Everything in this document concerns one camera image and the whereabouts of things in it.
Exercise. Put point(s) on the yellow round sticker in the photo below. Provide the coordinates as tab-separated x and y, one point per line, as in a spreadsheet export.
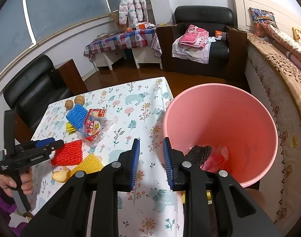
294	142

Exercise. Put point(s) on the floral tablecloth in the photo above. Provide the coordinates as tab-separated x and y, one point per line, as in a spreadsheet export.
130	108

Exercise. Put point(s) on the plaid tablecloth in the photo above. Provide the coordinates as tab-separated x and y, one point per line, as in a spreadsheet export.
115	42

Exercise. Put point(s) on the black armchair wooden arms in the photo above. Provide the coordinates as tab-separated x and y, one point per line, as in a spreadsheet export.
34	91

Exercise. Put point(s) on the orange white box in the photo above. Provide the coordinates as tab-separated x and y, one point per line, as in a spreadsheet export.
142	25

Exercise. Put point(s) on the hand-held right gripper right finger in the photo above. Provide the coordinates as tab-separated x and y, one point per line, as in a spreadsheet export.
168	165

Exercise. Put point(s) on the clear snack packet red label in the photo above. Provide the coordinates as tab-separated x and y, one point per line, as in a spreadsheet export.
93	126

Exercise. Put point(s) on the colourful printed pillow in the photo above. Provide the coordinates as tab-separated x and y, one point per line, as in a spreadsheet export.
261	21

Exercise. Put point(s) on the red foam net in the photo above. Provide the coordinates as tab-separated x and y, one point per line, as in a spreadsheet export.
67	153

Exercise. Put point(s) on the blue foam net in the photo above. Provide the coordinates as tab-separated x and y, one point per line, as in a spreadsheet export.
77	114

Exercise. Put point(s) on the red floral quilt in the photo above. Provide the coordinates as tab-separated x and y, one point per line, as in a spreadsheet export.
286	47

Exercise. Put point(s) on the large orange peel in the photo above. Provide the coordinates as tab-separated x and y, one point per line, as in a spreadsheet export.
61	175

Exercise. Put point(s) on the folded pink blanket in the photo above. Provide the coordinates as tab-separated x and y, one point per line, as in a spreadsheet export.
192	37

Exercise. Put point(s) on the red plastic wrapper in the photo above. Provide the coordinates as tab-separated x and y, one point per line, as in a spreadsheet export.
215	163

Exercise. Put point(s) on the yellow plastic bag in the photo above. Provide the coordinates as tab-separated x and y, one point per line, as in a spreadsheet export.
71	127

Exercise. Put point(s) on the black foam net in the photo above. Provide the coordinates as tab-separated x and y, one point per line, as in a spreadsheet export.
197	154

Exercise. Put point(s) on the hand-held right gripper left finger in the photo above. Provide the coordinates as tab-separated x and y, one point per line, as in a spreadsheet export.
135	165

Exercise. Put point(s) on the cream bed headboard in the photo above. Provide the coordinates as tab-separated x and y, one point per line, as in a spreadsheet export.
241	7

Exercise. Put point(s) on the yellow foam net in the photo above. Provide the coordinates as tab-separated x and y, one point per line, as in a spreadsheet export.
90	164

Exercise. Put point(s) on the brown stool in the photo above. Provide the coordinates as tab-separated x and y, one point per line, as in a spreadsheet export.
255	200

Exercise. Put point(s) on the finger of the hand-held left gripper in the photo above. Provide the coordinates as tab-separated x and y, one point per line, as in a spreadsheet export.
45	142
57	145

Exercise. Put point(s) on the pale pink sheet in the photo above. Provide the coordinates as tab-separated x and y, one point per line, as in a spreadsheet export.
190	53

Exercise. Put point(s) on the bed with brown floral blanket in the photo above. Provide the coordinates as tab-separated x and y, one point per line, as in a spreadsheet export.
276	91

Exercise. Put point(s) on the pink plastic bucket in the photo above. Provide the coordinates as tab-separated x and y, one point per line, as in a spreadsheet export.
214	113

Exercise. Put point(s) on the pink white puffer jacket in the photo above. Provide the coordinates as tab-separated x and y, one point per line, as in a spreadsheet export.
132	5

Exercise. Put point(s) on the black armchair with laundry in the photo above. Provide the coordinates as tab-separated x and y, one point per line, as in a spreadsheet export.
202	14

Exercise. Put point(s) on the stack of books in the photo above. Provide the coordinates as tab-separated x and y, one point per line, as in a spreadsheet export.
101	36

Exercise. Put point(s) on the patterned hanging cloth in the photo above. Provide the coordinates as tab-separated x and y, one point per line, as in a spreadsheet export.
156	47

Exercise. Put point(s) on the person's left hand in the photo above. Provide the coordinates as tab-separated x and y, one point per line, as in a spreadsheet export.
28	180

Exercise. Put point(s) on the small orange box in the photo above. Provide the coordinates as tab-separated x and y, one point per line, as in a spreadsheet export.
220	34

